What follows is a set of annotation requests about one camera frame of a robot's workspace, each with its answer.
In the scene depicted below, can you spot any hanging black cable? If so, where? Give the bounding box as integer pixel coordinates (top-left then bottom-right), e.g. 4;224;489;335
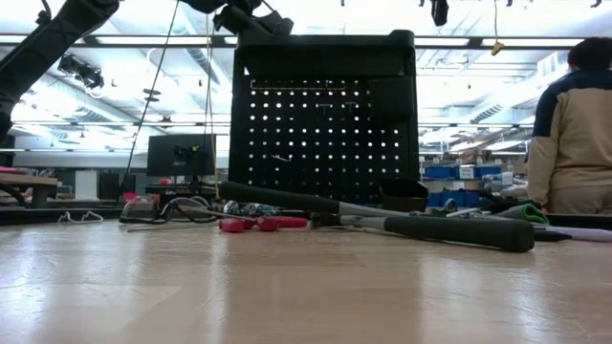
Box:
117;0;181;206

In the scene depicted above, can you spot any black pegboard box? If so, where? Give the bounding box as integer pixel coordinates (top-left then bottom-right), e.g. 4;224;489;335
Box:
367;75;415;123

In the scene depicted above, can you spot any green grey curved object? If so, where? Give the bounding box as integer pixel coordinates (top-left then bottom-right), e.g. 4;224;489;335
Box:
494;203;551;226

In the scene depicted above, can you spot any black aluminium table frame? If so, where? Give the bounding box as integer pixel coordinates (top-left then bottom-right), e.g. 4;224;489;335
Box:
0;205;612;228

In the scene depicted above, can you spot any black ceiling-mounted device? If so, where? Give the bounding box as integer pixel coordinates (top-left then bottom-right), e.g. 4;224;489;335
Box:
56;53;105;91

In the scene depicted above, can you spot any grey hammer black handle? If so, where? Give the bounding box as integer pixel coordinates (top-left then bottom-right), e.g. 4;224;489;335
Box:
217;180;453;222
310;213;536;254

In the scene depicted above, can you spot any person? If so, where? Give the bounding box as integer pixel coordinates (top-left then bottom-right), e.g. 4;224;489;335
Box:
524;36;612;216

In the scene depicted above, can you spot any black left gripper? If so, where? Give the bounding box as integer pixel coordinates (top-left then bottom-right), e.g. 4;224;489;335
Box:
212;3;295;38

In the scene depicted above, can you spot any black pegboard tool cart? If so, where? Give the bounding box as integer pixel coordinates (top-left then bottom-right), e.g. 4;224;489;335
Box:
228;28;422;204

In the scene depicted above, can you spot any black monitor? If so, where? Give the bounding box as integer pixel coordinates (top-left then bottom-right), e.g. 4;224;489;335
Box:
146;134;217;178

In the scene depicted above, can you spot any grey perforated beam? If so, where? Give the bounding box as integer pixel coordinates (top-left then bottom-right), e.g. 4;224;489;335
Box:
444;206;485;219

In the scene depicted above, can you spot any black open bin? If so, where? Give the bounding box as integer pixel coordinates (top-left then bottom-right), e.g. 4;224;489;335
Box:
377;180;430;214

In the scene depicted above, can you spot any wide blue storage bin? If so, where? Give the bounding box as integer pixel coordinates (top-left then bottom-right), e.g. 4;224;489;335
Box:
427;191;479;209

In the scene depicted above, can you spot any wooden side bench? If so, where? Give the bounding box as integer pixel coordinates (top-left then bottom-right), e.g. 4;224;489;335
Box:
0;172;59;202

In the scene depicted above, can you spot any white box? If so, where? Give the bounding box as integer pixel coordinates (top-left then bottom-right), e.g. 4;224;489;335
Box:
75;169;99;202

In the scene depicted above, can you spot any yellow hanging ceiling tag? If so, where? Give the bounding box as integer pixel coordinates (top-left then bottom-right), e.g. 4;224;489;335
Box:
491;0;506;56

